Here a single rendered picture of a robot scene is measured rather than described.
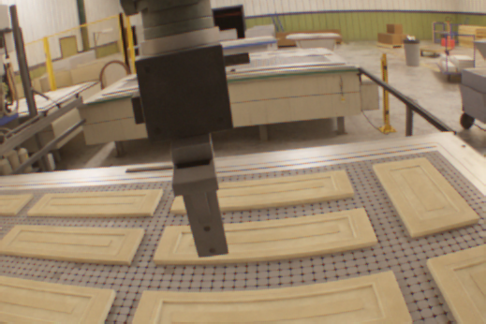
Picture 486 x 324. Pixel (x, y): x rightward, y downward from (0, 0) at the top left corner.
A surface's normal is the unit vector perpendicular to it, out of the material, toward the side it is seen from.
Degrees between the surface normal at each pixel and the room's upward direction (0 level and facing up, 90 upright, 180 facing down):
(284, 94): 90
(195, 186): 90
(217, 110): 90
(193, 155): 90
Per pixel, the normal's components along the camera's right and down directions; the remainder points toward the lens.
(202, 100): 0.12, 0.33
